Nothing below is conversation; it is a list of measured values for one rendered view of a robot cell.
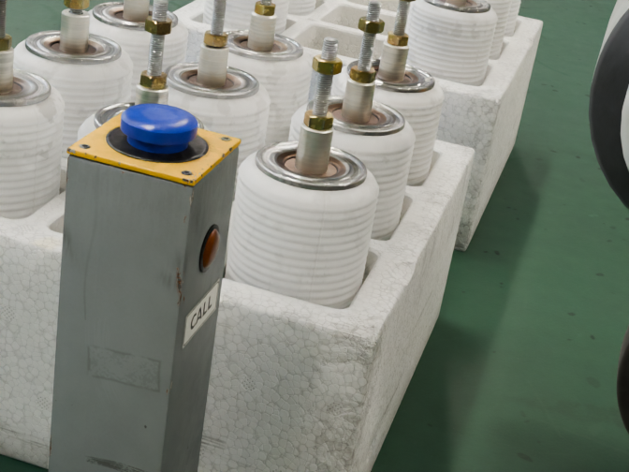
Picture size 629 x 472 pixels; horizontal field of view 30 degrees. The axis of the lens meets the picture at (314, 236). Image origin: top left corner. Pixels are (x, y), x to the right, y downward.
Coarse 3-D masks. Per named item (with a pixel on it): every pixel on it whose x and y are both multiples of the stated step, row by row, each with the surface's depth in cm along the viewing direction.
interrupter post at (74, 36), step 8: (64, 16) 92; (72, 16) 92; (80, 16) 92; (88, 16) 92; (64, 24) 92; (72, 24) 92; (80, 24) 92; (88, 24) 93; (64, 32) 92; (72, 32) 92; (80, 32) 92; (88, 32) 93; (64, 40) 93; (72, 40) 92; (80, 40) 93; (64, 48) 93; (72, 48) 93; (80, 48) 93
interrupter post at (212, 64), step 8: (200, 48) 90; (208, 48) 89; (216, 48) 90; (224, 48) 90; (200, 56) 90; (208, 56) 90; (216, 56) 90; (224, 56) 90; (200, 64) 90; (208, 64) 90; (216, 64) 90; (224, 64) 90; (200, 72) 90; (208, 72) 90; (216, 72) 90; (224, 72) 91; (200, 80) 91; (208, 80) 90; (216, 80) 90; (224, 80) 91
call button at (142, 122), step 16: (128, 112) 61; (144, 112) 61; (160, 112) 61; (176, 112) 62; (128, 128) 60; (144, 128) 59; (160, 128) 59; (176, 128) 60; (192, 128) 60; (144, 144) 60; (160, 144) 60; (176, 144) 60
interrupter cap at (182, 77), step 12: (168, 72) 91; (180, 72) 92; (192, 72) 92; (228, 72) 93; (240, 72) 94; (168, 84) 89; (180, 84) 89; (192, 84) 89; (228, 84) 92; (240, 84) 91; (252, 84) 92; (204, 96) 88; (216, 96) 88; (228, 96) 88; (240, 96) 89
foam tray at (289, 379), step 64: (64, 192) 86; (448, 192) 97; (0, 256) 79; (384, 256) 85; (448, 256) 109; (0, 320) 81; (256, 320) 75; (320, 320) 75; (384, 320) 76; (0, 384) 84; (256, 384) 77; (320, 384) 76; (384, 384) 84; (0, 448) 86; (256, 448) 79; (320, 448) 78
